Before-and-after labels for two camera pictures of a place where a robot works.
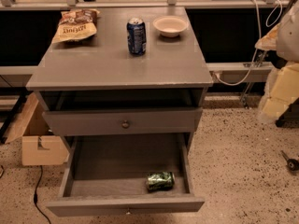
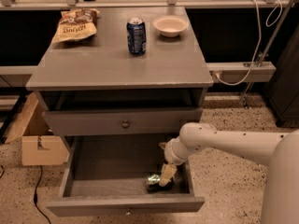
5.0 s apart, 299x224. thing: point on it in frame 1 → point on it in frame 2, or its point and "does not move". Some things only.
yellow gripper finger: [268, 42] → [163, 145]
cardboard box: [39, 145] does not move
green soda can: [160, 181] does not move
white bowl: [170, 26] does not move
